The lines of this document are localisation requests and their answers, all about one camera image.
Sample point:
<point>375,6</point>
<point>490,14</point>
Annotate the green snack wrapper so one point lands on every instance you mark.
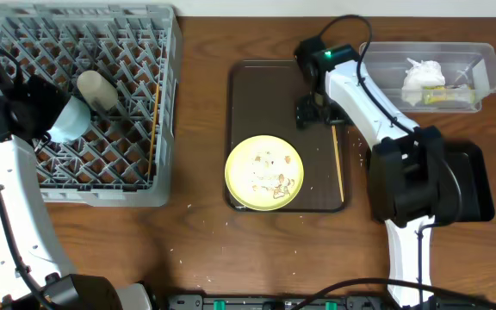
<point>451,93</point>

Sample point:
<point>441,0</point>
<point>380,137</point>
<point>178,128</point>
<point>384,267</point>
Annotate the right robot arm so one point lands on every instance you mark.
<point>339,73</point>

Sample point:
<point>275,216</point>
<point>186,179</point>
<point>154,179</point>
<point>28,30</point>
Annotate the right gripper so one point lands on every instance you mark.
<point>313,109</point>

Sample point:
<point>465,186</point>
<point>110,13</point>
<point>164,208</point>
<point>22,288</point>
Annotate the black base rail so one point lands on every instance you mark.
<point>353,302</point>

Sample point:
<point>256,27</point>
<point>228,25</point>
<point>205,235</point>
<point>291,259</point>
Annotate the clear plastic bin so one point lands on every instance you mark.
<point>468,63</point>

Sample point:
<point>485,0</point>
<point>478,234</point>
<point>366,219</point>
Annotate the cream plastic cup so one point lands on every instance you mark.
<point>97,90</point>

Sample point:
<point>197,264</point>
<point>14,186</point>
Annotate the white tissue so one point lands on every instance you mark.
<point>421,76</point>

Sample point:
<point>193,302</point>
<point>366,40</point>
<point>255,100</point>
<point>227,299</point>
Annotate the grey plastic dish rack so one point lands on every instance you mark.
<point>134,47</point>

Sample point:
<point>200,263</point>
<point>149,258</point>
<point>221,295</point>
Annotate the light blue bowl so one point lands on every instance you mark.
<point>72,122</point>

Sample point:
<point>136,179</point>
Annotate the dark brown serving tray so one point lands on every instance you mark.
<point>261,96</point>

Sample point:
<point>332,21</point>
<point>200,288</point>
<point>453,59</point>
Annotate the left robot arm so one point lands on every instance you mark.
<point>35,272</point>

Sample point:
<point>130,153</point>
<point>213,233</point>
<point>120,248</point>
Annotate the black tray bin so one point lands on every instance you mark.
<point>476,181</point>

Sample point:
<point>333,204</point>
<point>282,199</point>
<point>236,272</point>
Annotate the yellow plate with crumbs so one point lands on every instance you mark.
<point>264,173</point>

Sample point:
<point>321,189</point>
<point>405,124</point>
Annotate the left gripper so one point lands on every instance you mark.
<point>52,103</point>

